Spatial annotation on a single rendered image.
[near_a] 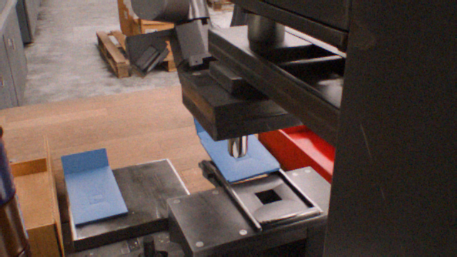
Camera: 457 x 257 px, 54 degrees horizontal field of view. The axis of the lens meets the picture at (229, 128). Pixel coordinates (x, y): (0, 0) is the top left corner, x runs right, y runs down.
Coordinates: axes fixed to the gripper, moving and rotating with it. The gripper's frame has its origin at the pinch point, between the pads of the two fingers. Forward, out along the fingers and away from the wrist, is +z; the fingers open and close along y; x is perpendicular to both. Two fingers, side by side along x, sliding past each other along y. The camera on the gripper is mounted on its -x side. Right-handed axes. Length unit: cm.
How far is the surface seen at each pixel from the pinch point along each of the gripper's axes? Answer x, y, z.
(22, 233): -23.0, 37.8, 4.0
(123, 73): 17, -329, -60
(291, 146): 11.4, -1.4, 7.6
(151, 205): -12.9, 1.4, 9.8
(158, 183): -10.7, -3.2, 7.6
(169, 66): 58, -331, -58
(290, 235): -0.5, 19.4, 15.0
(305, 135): 19.8, -13.3, 7.5
